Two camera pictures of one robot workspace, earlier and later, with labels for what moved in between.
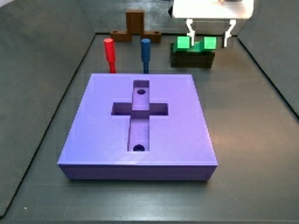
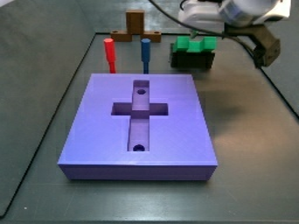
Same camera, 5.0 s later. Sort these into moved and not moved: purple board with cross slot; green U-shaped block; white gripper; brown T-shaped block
Moved: white gripper
Not moved: green U-shaped block; purple board with cross slot; brown T-shaped block
